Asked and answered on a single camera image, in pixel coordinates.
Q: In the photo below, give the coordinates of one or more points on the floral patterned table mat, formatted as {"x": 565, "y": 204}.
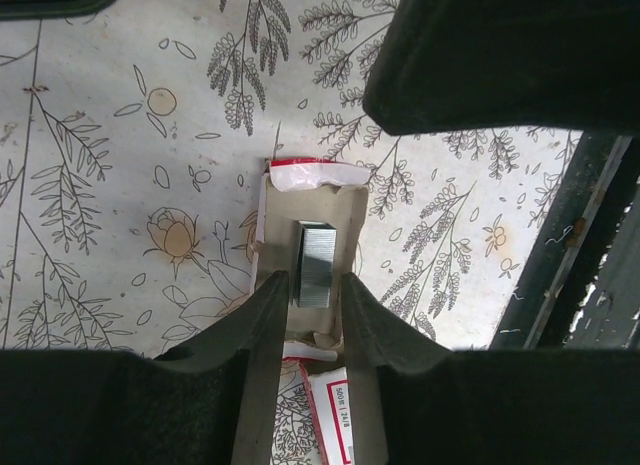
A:
{"x": 132, "y": 142}

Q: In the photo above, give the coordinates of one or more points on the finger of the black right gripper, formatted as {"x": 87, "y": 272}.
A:
{"x": 447, "y": 65}

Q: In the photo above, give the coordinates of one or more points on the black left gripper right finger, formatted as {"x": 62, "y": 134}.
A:
{"x": 413, "y": 401}

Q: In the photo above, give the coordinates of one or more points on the silver staple strip block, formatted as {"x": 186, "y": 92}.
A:
{"x": 315, "y": 247}

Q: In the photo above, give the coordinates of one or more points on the red white staple box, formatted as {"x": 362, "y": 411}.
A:
{"x": 328, "y": 396}

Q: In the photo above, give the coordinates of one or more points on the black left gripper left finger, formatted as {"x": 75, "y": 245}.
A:
{"x": 209, "y": 400}

